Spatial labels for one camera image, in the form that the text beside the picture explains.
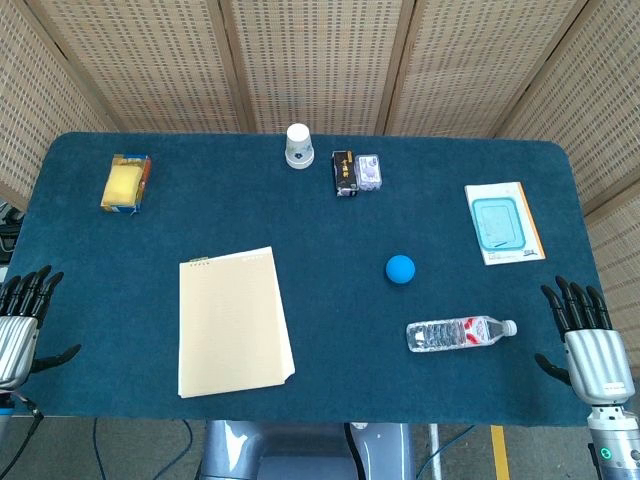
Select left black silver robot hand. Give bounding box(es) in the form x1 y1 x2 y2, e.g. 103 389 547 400
0 264 83 392

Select blue ball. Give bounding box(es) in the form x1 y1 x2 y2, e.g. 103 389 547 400
385 254 417 287

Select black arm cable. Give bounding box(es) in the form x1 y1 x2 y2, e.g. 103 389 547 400
0 392 45 480

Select blue cable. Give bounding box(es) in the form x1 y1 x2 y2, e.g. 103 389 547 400
415 424 477 479

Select beige paper notepad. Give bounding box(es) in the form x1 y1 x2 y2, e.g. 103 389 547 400
177 245 297 400

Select grey robot torso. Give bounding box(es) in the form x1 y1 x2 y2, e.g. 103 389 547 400
196 419 417 480

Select teal plastic lid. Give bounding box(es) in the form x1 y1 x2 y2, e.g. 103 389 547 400
470 196 533 251

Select dark equipment with cables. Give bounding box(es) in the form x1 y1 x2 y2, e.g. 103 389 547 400
0 198 27 267

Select clear purple plastic box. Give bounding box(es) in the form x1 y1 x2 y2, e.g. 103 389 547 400
353 153 386 193

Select clear plastic water bottle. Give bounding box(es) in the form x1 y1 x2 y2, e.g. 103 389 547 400
405 315 519 354

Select white book orange spine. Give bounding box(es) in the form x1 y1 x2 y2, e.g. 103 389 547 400
463 181 547 267

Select white floral paper cup stack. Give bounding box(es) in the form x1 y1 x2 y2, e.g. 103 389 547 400
284 123 316 170

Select woven wooden folding screen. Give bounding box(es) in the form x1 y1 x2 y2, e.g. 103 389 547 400
0 0 640 361

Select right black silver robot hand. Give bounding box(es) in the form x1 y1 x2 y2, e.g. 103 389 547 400
534 275 637 405

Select orange blue carton box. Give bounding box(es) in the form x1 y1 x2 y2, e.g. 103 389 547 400
99 153 153 216

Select black carton box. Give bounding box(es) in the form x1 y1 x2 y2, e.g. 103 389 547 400
330 150 361 199

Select yellow sponge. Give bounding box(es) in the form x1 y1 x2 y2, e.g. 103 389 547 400
101 164 144 208

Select dark blue table cloth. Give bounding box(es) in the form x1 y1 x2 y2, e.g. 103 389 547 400
8 131 602 428

